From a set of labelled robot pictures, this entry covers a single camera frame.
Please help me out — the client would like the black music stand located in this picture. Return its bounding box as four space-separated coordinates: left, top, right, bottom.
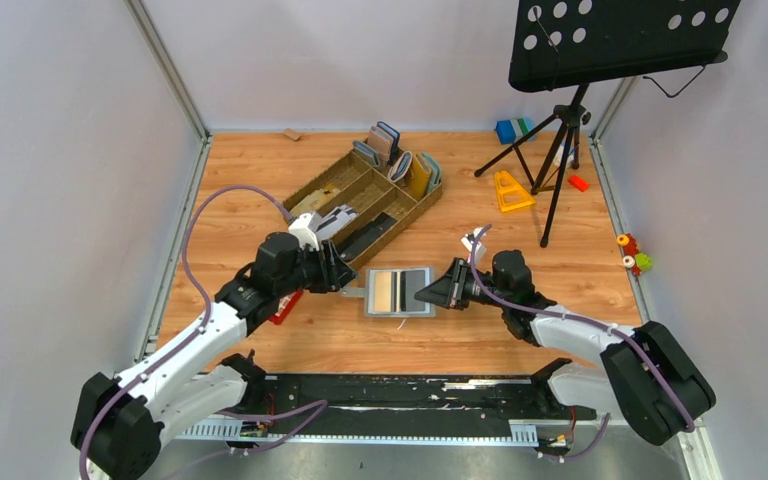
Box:
501 0 740 224

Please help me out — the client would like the small red toy brick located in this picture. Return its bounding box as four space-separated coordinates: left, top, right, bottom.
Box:
568 175 590 192

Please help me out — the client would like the blue green toy block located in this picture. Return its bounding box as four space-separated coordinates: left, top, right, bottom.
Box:
494 117 534 145

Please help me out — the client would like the black white cards stack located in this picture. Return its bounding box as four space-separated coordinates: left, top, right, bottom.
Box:
316 204 358 241

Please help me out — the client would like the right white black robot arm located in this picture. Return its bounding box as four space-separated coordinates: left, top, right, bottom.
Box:
415 250 717 445

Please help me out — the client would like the yellow triangular toy block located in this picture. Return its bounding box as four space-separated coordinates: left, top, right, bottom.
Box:
493 170 536 214

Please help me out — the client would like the woven divided basket tray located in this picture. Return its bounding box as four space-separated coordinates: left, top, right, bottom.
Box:
283 151 443 270

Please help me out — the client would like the tan card in basket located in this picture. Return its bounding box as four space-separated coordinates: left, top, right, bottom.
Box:
290 184 341 217

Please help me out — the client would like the red green toy figure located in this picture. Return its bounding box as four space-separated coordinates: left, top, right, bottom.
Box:
616 233 653 277

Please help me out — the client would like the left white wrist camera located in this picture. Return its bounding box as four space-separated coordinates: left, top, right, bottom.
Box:
288 212 321 251

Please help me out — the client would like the grey credit card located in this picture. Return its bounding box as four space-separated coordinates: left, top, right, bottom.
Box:
340 286 367 299

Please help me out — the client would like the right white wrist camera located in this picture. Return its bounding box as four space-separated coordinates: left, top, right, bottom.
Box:
461 227 486 263

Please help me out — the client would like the small cardboard scrap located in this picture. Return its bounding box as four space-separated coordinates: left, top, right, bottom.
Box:
283 128 303 142

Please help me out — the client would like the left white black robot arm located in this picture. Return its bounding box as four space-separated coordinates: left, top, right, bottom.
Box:
70 232 357 479

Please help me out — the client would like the yellow card holder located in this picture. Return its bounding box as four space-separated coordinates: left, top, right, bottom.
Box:
406 152 433 200

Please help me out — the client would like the blue tan card holder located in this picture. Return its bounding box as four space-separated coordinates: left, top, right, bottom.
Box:
366 121 401 165

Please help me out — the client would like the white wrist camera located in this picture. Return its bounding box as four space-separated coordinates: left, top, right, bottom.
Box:
461 227 486 263
288 212 321 251

